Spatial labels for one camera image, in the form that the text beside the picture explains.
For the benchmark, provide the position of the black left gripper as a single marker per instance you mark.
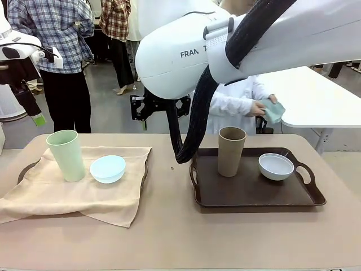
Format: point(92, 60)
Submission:
point(17, 72)

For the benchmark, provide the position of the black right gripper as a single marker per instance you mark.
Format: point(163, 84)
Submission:
point(156, 103)

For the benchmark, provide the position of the tall light green cup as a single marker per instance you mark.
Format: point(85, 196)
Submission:
point(67, 158)

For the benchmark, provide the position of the light blue bowl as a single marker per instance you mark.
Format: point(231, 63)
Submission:
point(108, 170)

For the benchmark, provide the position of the beige cloth mat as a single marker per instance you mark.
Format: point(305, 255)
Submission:
point(70, 197)

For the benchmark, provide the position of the tall tan brown cup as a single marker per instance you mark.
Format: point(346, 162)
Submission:
point(230, 155)

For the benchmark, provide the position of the grey-green cloth mat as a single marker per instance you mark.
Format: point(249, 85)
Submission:
point(275, 111)

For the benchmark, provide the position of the white bowl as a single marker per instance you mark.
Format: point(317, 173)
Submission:
point(276, 168)

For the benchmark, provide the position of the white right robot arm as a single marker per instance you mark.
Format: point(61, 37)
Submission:
point(169, 42)

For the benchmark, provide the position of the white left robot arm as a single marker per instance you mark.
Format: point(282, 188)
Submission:
point(17, 42)

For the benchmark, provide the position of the person's right forearm white sleeve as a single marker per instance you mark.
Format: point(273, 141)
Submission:
point(231, 104)

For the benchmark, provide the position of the person's right hand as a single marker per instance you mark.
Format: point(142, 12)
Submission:
point(258, 109)

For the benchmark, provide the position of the person's left hand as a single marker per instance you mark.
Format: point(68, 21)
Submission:
point(273, 98)

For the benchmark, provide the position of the white air purifier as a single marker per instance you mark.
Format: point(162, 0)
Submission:
point(8, 105)

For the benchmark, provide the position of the person in white hooded jacket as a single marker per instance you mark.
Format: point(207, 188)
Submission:
point(225, 121)

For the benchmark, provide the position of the bystander in blue plaid shirt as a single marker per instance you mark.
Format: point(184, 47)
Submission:
point(56, 28)

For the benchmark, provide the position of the bystander in red plaid shirt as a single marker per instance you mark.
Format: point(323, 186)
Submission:
point(115, 19)

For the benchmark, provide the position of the white side table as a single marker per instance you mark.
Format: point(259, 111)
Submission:
point(324, 96)

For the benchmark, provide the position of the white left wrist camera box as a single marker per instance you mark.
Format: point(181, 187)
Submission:
point(56, 60)

